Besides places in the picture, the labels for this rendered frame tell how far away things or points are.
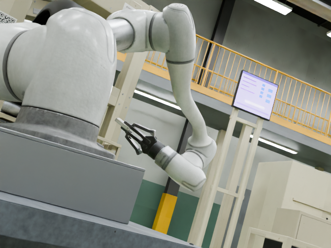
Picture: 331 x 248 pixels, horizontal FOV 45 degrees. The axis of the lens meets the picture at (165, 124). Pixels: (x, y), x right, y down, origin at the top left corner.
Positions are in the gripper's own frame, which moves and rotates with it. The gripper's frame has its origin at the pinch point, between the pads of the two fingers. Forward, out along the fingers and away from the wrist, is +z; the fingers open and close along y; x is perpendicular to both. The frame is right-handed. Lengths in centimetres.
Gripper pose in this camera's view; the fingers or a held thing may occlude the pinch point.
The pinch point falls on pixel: (122, 124)
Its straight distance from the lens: 167.0
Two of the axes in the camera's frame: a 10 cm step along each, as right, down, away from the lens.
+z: -7.8, -5.9, 2.2
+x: 3.0, -0.5, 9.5
